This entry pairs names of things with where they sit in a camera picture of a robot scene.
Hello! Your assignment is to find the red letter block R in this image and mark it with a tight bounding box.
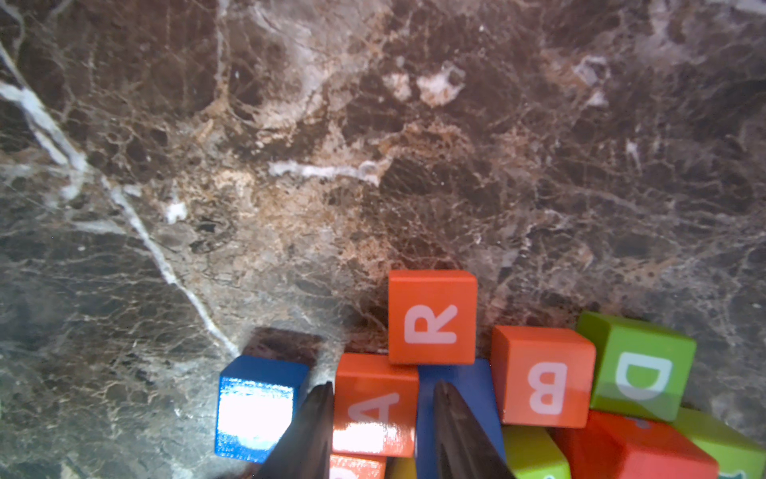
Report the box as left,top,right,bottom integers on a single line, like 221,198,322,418
388,269,478,365

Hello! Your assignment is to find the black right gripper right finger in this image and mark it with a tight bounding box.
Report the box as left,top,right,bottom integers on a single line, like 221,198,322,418
434,381,515,479

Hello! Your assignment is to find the red block lower right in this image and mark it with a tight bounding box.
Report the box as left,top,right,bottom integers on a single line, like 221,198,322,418
552,410,719,479

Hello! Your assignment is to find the red letter block A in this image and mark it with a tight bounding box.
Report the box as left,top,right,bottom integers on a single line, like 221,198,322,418
332,353,420,458

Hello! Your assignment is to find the red letter block B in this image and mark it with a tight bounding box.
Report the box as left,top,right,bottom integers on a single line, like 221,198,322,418
490,325,596,428

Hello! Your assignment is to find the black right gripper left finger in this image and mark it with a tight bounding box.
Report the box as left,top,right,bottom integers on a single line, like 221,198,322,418
253,382,334,479

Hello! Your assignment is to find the green block far right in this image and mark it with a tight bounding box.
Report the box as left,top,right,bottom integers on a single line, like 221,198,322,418
671,408,765,479

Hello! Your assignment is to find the dark blue letter block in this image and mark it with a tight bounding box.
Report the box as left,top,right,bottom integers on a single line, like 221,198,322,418
415,359,512,478

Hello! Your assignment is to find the green letter block D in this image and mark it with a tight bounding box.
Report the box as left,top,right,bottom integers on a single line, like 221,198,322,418
576,311,697,422

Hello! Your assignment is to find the yellow green letter block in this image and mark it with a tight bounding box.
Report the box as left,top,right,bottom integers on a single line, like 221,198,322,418
502,425,572,479

